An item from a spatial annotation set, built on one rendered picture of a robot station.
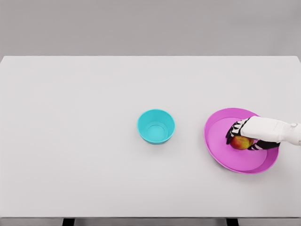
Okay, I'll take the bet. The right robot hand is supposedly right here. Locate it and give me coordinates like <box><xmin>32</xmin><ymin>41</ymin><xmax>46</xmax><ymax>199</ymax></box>
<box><xmin>225</xmin><ymin>115</ymin><xmax>285</xmax><ymax>152</ymax></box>

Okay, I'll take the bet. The red yellow apple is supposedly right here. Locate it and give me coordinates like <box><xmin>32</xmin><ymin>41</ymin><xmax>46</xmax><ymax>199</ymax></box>
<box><xmin>230</xmin><ymin>136</ymin><xmax>254</xmax><ymax>150</ymax></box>

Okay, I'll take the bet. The pink plate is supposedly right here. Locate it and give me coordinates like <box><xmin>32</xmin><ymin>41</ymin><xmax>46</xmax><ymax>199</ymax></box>
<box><xmin>203</xmin><ymin>107</ymin><xmax>279</xmax><ymax>175</ymax></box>

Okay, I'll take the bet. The blue bowl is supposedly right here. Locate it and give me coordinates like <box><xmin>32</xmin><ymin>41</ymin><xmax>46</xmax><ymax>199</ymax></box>
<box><xmin>137</xmin><ymin>109</ymin><xmax>176</xmax><ymax>145</ymax></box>

